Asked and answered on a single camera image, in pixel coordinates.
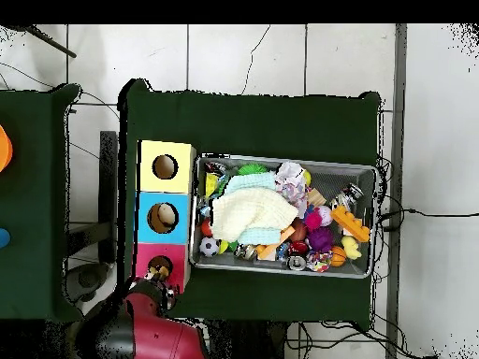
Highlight small basketball toy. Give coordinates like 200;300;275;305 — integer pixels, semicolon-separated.
329;245;348;268

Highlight purple spiky ball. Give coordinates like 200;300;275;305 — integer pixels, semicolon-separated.
307;226;335;254

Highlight thin dark rod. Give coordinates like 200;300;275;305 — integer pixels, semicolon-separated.
14;24;78;59

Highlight green spiky ball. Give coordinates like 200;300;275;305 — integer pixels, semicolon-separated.
238;163;269;177

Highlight green cloth side table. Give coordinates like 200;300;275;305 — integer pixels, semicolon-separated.
0;83;85;323

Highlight shallow mesh bin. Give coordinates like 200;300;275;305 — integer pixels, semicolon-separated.
188;152;379;280

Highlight white baseball toy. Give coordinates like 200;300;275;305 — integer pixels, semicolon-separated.
315;205;333;227

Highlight cream waffle cloth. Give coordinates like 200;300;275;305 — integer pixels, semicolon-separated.
210;186;299;243

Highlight black upright panel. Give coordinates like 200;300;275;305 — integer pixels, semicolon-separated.
98;130;119;263

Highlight wooden box three holes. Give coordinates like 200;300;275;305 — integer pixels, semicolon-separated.
131;139;197;294

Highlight large orange toy brick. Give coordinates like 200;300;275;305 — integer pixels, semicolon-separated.
329;204;371;243

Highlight orange round object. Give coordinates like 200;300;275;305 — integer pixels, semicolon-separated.
0;124;14;173

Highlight black cable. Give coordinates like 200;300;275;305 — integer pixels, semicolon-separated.
377;207;479;231

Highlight pink spiky toy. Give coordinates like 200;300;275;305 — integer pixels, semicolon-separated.
303;210;323;230

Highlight brown plush animal toy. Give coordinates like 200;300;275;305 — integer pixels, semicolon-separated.
143;264;171;282

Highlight small soccer ball toy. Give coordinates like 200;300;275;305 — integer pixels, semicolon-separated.
198;236;221;258

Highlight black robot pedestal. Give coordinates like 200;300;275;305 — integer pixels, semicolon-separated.
203;319;300;359

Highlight yellow plush toy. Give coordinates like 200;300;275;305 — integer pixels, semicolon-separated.
341;235;363;260

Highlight yellow cheese wedge toy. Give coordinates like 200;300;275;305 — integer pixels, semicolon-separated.
204;172;220;200

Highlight mint waffle cloth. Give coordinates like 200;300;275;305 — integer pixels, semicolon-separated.
224;172;282;246

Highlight wooden block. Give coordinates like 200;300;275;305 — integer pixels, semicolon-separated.
306;187;327;208

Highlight crumpled printed white wrapper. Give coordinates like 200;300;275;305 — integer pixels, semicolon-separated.
274;161;311;218

